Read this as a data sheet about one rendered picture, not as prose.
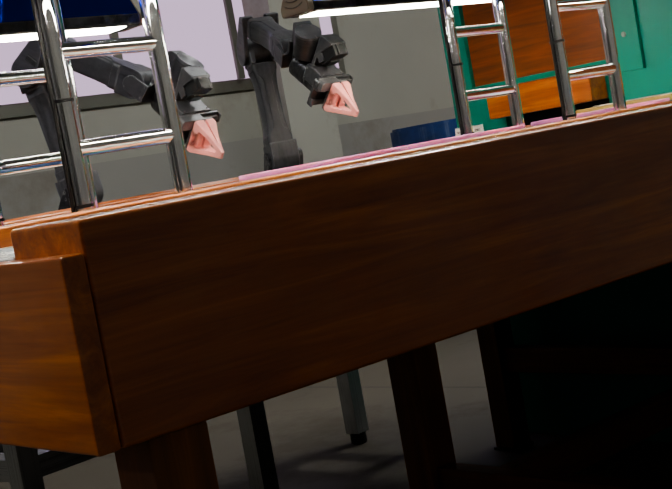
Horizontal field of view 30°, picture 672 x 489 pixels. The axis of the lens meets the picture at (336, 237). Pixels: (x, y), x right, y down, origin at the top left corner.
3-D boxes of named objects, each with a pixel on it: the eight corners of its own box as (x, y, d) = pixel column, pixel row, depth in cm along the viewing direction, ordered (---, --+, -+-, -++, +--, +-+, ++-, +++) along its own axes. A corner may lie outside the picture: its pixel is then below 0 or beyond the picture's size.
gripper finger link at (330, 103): (378, 97, 263) (351, 74, 268) (353, 101, 259) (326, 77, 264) (368, 125, 267) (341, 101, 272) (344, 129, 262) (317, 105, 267)
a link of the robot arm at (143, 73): (169, 72, 248) (49, 24, 259) (143, 73, 240) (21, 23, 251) (154, 131, 252) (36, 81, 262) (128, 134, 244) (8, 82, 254)
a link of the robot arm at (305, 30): (333, 35, 265) (313, 4, 272) (295, 41, 262) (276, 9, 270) (328, 79, 272) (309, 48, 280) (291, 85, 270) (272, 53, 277)
